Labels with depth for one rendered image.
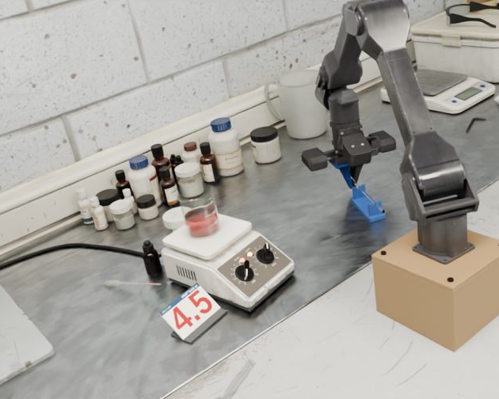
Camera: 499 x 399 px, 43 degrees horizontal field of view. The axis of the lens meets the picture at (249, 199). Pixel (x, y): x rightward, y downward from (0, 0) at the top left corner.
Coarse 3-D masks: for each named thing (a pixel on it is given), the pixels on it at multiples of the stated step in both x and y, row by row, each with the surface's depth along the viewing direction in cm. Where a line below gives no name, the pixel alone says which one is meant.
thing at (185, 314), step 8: (200, 288) 106; (192, 296) 105; (200, 296) 106; (184, 304) 104; (192, 304) 104; (200, 304) 105; (208, 304) 105; (168, 312) 102; (176, 312) 102; (184, 312) 103; (192, 312) 103; (200, 312) 104; (208, 312) 104; (168, 320) 101; (176, 320) 101; (184, 320) 102; (192, 320) 102; (176, 328) 101; (184, 328) 101
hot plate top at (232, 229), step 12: (228, 216) 116; (180, 228) 115; (228, 228) 112; (240, 228) 111; (168, 240) 112; (180, 240) 111; (192, 240) 110; (204, 240) 109; (216, 240) 109; (228, 240) 108; (192, 252) 107; (204, 252) 106; (216, 252) 106
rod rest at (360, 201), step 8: (352, 192) 129; (360, 192) 129; (352, 200) 130; (360, 200) 129; (368, 200) 128; (360, 208) 126; (368, 208) 122; (376, 208) 122; (368, 216) 123; (376, 216) 122; (384, 216) 123
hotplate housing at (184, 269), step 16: (240, 240) 111; (176, 256) 110; (192, 256) 109; (224, 256) 107; (176, 272) 112; (192, 272) 109; (208, 272) 106; (288, 272) 109; (208, 288) 108; (224, 288) 105; (272, 288) 107; (240, 304) 104; (256, 304) 104
